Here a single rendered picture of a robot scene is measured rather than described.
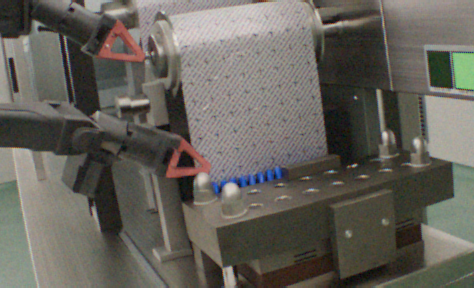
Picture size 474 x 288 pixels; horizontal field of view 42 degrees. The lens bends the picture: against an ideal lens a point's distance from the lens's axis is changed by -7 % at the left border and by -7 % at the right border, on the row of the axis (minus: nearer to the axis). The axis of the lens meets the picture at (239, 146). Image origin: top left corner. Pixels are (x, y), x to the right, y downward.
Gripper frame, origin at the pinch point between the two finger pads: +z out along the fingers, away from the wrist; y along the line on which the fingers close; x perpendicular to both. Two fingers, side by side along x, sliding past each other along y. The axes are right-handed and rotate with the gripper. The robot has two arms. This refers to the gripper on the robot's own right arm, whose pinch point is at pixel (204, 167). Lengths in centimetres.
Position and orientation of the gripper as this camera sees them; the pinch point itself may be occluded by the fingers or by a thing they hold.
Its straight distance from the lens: 105.9
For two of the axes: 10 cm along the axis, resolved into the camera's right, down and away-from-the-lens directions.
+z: 8.7, 3.1, 3.8
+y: 3.6, 1.3, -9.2
